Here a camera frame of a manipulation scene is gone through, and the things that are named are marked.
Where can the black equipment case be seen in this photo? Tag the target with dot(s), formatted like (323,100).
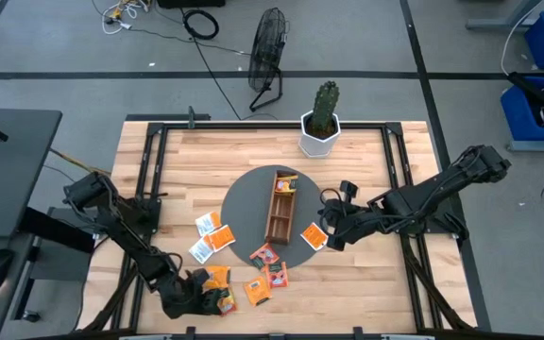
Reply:
(192,3)

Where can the white angular plant pot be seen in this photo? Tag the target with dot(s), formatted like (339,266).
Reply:
(317,146)

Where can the orange tea packet with barcode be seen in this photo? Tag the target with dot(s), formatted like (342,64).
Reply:
(257,291)

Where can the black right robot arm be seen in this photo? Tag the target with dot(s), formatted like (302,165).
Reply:
(442,189)

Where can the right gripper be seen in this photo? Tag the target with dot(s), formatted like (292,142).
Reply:
(354,218)

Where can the orange tea packet white border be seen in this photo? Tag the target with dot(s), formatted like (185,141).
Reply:
(222,238)

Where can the black desk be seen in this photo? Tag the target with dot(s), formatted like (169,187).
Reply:
(7,189)

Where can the round grey woven placemat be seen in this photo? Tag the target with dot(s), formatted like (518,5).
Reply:
(248,208)

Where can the black caster wheel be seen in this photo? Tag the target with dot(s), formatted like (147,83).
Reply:
(31,316)

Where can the white and orange tea packet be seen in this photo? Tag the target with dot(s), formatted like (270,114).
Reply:
(206,224)

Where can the black floor fan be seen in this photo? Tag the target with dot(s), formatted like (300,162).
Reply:
(266,47)

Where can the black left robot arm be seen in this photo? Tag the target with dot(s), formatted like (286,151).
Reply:
(125,236)

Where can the red peach tea packet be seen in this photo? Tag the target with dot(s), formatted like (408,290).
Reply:
(277,275)
(265,256)

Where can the wooden tea caddy box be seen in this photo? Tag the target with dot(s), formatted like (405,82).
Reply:
(279,222)

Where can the green cactus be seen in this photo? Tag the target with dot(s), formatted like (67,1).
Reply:
(325,106)

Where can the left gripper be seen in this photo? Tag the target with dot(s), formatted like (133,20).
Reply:
(182,302)

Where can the black slanted stand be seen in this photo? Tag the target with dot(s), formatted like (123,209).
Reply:
(536,94)

